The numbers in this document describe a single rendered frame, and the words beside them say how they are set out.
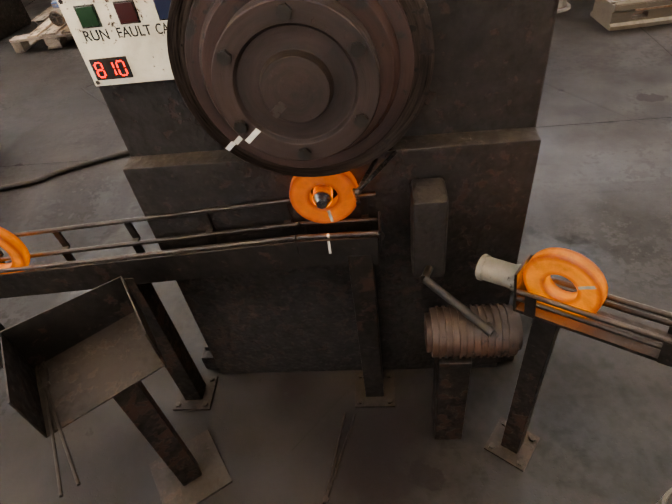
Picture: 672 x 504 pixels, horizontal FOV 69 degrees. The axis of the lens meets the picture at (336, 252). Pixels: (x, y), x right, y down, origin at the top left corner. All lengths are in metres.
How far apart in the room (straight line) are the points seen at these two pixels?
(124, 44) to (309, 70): 0.46
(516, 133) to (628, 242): 1.23
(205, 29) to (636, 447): 1.55
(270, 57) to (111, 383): 0.75
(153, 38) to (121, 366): 0.69
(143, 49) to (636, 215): 2.03
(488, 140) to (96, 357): 1.00
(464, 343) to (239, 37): 0.81
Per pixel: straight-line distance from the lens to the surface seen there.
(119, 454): 1.84
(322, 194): 1.07
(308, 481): 1.60
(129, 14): 1.13
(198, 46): 0.94
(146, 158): 1.29
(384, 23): 0.87
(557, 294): 1.10
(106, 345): 1.27
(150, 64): 1.16
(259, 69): 0.87
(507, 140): 1.16
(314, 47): 0.84
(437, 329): 1.20
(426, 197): 1.10
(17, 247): 1.51
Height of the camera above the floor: 1.47
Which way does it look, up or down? 43 degrees down
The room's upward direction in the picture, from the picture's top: 9 degrees counter-clockwise
